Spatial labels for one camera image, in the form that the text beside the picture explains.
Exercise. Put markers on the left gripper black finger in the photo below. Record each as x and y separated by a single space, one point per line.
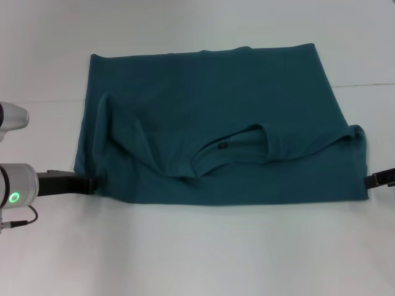
95 185

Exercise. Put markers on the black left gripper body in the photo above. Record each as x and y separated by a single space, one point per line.
61 183

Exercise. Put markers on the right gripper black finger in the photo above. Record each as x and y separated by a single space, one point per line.
378 179

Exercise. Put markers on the teal t-shirt with FREE print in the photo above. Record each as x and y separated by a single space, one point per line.
216 123

